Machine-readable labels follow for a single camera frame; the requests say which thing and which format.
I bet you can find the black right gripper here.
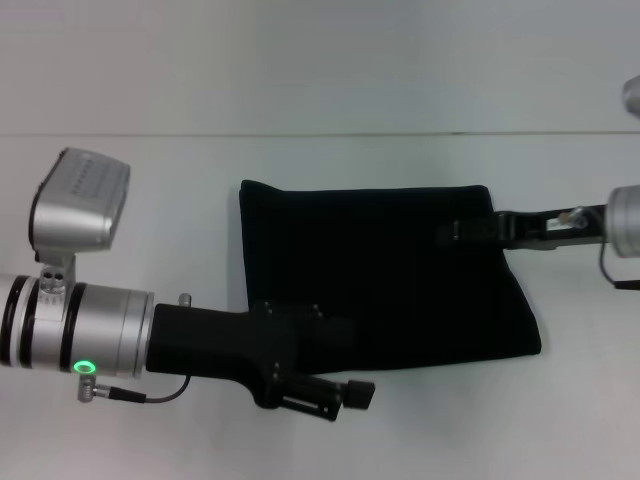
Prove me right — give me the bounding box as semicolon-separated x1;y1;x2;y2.
433;201;610;252

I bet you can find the left arm gripper cable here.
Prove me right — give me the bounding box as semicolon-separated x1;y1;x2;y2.
74;374;192;405

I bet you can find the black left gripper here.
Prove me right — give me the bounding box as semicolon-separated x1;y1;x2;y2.
146;298;377;425

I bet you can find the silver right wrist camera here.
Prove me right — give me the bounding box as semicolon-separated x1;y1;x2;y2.
621;73;640;120

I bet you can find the right arm gripper cable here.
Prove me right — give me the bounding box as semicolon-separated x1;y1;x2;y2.
598;242;640;292

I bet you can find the arm gripper cable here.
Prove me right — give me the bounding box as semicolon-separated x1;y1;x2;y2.
598;242;640;292
74;374;192;405

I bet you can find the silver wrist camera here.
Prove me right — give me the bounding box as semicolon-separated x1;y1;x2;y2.
621;73;640;120
28;146;133;292

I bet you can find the black t-shirt with FREE print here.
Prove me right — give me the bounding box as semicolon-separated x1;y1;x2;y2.
237;178;545;377

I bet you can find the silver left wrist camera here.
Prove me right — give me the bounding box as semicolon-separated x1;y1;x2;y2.
28;146;133;292

